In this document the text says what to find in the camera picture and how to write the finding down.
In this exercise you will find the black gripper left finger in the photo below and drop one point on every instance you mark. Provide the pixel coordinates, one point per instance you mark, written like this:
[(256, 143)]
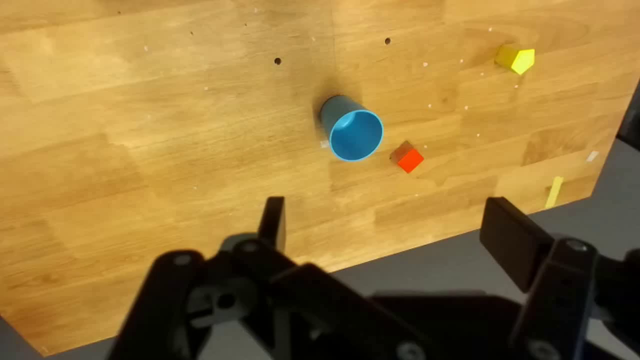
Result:
[(272, 222)]

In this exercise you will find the red wooden block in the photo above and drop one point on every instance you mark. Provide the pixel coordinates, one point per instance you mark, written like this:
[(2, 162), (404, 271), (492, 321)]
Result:
[(406, 157)]

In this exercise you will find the yellow wooden block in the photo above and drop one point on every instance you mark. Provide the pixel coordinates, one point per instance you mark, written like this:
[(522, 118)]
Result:
[(516, 60)]

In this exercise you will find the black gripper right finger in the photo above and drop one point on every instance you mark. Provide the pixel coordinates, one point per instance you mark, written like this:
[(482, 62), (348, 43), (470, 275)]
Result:
[(513, 237)]

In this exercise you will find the yellow tape strip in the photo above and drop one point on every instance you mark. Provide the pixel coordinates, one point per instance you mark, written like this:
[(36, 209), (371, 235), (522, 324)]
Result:
[(554, 193)]

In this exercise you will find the blue plastic cup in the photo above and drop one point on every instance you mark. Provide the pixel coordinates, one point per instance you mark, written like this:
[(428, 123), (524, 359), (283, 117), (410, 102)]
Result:
[(355, 135)]

